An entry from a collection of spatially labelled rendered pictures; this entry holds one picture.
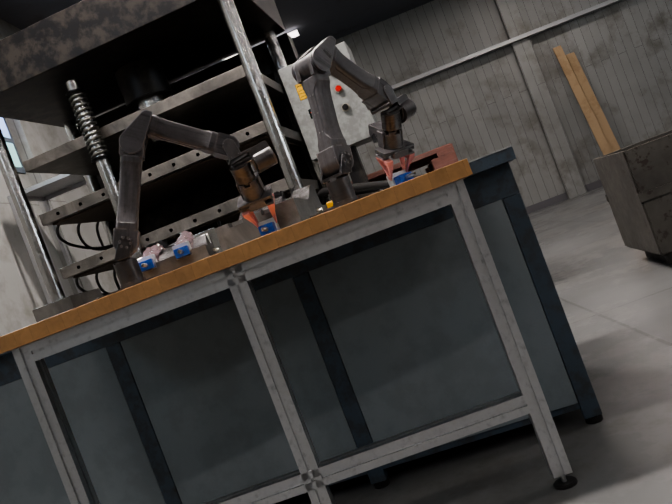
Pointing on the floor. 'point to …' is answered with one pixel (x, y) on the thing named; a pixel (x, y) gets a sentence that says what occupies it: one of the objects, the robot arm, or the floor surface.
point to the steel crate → (641, 194)
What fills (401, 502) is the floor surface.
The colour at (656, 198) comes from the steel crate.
